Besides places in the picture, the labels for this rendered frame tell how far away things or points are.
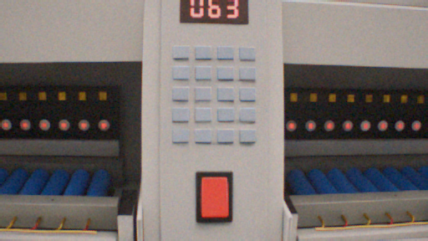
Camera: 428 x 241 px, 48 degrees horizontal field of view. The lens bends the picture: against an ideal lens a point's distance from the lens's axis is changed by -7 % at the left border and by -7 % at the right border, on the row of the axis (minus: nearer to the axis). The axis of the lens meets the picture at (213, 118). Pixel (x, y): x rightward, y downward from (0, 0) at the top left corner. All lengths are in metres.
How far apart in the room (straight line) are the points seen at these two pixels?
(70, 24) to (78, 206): 0.14
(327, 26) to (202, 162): 0.13
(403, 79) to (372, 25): 0.23
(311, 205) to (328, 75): 0.19
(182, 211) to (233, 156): 0.05
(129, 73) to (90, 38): 0.19
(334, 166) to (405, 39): 0.18
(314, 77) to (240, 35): 0.23
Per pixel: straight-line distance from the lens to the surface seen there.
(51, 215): 0.42
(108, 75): 0.54
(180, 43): 0.34
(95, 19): 0.35
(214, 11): 0.34
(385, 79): 0.59
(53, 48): 0.36
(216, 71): 0.34
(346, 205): 0.43
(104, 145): 0.51
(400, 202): 0.45
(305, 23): 0.36
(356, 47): 0.38
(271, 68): 0.35
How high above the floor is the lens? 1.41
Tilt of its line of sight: 2 degrees up
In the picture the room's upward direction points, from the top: straight up
